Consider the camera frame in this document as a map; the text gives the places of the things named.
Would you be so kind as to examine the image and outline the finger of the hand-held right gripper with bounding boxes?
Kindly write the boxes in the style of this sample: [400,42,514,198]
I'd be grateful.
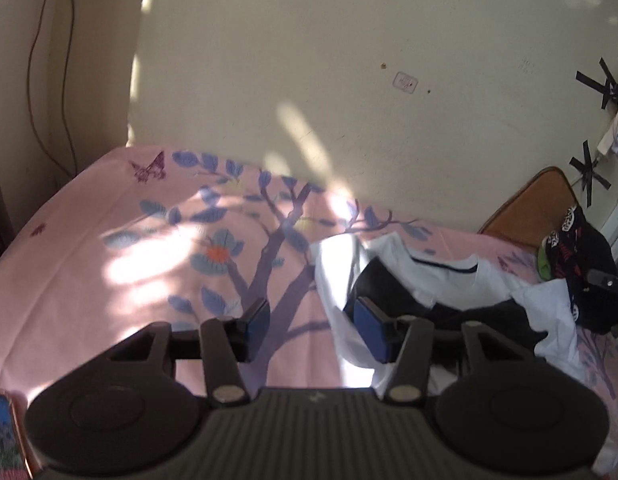
[586,269,618,292]

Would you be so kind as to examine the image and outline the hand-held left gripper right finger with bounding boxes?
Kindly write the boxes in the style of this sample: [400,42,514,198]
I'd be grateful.
[352,297,537,407]

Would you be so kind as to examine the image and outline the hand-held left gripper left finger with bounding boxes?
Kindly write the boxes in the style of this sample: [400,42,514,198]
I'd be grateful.
[104,298,271,407]

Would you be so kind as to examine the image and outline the white printed t-shirt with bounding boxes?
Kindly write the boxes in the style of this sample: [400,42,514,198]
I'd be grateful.
[311,232,588,392]

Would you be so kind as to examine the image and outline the black garment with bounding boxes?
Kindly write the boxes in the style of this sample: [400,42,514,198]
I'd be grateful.
[345,257,548,377]

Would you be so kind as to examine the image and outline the black skull-print cloth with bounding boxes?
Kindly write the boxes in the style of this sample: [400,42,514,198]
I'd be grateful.
[544,205,618,334]

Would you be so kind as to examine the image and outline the green cloth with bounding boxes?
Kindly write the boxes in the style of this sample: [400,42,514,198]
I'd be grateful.
[536,242,556,282]

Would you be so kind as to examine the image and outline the brown chair back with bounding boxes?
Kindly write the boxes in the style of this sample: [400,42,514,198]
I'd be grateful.
[479,166,580,252]

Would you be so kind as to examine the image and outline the black tape cross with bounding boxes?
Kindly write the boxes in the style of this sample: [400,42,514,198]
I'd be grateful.
[576,57,618,111]
[569,140,612,209]

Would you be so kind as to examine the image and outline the white power adapter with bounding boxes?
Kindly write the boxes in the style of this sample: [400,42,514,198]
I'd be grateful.
[596,85,618,162]

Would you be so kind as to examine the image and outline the pink floral bedsheet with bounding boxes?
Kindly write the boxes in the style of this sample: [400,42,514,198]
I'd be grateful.
[0,145,618,480]

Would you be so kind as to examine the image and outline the smartphone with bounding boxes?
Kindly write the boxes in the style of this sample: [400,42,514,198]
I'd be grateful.
[0,392,28,479]

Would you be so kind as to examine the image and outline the small wall sticker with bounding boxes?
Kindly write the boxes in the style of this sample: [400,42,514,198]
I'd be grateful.
[393,71,420,95]

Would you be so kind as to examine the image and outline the dark wall cable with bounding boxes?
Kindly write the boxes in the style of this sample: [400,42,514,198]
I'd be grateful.
[53,0,79,177]

